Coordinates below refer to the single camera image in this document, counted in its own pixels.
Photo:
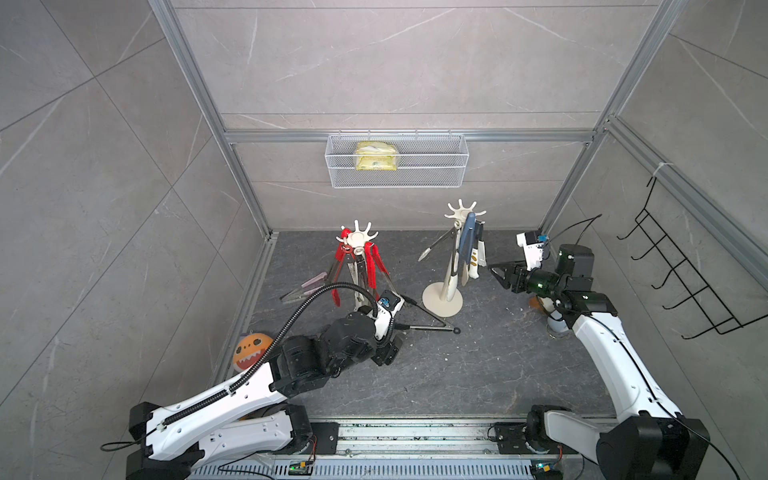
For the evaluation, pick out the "orange monster plush toy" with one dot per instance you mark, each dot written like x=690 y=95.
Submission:
x=250 y=348

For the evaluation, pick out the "red sleeved steel tongs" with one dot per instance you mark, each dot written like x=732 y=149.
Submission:
x=339 y=257

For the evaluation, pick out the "steel tongs with ring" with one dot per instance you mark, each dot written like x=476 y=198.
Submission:
x=446 y=235

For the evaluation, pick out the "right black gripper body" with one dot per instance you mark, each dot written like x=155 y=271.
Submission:
x=520 y=284

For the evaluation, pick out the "white wire mesh basket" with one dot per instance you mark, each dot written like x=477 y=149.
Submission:
x=425 y=161

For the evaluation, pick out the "yellow packet in basket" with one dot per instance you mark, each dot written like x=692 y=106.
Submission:
x=376 y=156

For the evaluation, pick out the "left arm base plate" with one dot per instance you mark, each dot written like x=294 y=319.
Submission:
x=320 y=437

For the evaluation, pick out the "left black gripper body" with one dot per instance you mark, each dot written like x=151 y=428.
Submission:
x=384 y=353

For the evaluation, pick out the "blue handled cream tongs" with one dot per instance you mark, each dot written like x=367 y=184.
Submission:
x=464 y=249

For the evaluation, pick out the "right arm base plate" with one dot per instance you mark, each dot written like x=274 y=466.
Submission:
x=510 y=438

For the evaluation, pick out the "slim white tongs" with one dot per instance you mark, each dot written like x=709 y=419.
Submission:
x=478 y=252

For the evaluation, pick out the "red handled steel tongs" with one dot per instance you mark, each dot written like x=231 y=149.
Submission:
x=380 y=267

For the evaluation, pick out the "brown white plush toy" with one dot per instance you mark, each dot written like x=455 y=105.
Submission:
x=538 y=304

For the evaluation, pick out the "grey blue dome toy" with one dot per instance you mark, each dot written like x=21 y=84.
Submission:
x=556 y=325

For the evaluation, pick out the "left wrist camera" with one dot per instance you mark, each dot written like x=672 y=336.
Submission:
x=388 y=306

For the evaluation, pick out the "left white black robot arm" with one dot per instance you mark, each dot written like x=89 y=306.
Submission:
x=250 y=413

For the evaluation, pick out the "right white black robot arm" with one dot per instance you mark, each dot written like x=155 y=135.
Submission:
x=652 y=439

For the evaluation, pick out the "cream utensil stand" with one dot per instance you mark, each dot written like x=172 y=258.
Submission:
x=355 y=261
x=443 y=299

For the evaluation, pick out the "black wire wall hook rack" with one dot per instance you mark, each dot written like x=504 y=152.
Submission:
x=718 y=317

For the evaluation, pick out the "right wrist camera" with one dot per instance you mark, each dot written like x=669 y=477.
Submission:
x=532 y=243

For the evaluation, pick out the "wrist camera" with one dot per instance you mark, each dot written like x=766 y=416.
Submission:
x=388 y=306
x=532 y=243

